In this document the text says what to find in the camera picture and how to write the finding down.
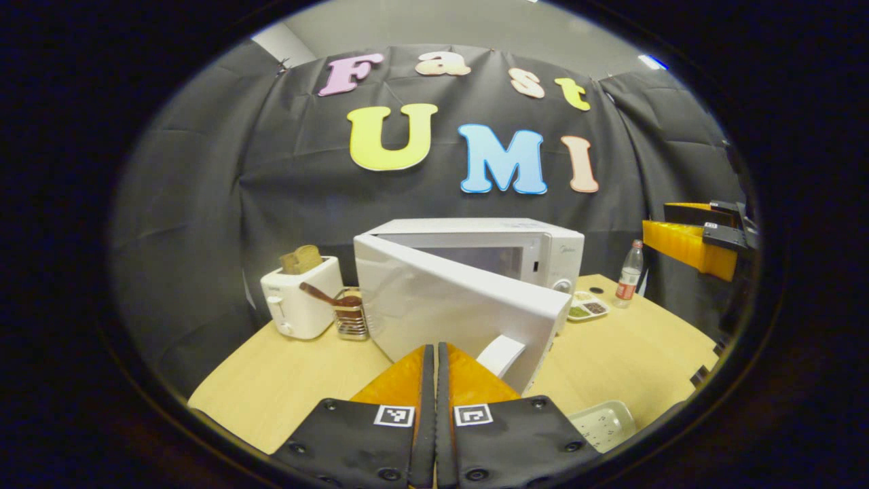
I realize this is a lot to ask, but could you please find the white divided dish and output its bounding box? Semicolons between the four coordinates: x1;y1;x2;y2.
566;290;611;323

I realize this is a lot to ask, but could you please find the clear plastic bottle red label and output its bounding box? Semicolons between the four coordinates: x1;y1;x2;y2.
614;239;645;309

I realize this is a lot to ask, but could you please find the white toaster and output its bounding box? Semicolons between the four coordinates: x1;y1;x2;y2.
260;255;346;341

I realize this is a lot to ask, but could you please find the metal utensil holder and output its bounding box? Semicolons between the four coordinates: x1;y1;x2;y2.
332;287;370;342

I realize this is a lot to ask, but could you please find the brown bread slice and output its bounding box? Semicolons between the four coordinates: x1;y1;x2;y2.
278;244;325;276

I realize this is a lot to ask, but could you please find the white microwave oven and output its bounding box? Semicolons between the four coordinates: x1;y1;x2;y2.
352;217;587;397

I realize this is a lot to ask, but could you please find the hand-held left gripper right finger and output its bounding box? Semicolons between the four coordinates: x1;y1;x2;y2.
436;341;605;489

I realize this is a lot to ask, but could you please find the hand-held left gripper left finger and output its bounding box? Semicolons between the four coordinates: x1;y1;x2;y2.
270;344;436;489

